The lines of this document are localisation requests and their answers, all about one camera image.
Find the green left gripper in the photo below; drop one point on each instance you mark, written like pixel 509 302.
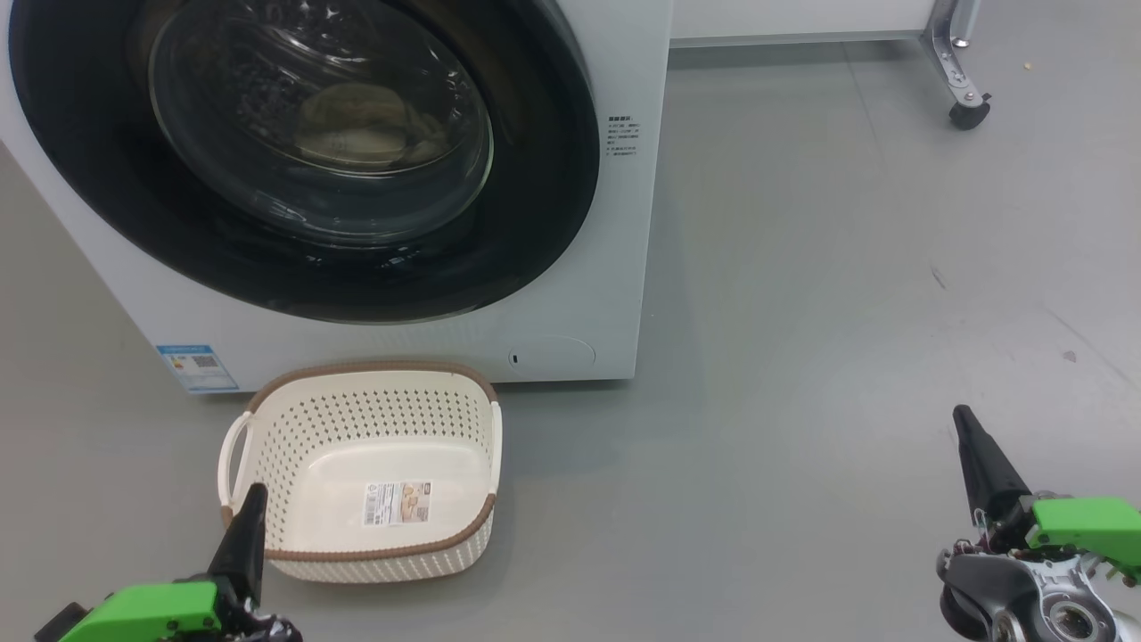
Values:
pixel 151 611

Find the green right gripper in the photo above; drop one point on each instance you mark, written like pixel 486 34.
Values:
pixel 1087 526

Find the round dark washing machine door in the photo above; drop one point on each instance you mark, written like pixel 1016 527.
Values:
pixel 107 205

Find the cream perforated laundry basket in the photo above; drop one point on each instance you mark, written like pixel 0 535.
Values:
pixel 294 428

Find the paper label sticker in basket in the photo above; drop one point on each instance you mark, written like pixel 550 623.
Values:
pixel 398 504

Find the white front-load washing machine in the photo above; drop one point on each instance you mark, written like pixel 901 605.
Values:
pixel 615 267

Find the blue energy label sticker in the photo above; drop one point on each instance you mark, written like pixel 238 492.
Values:
pixel 198 369

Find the white drain filter cover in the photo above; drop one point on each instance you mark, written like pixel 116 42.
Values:
pixel 553 355

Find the metal leg with caster wheel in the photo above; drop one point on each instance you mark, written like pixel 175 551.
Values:
pixel 949 62

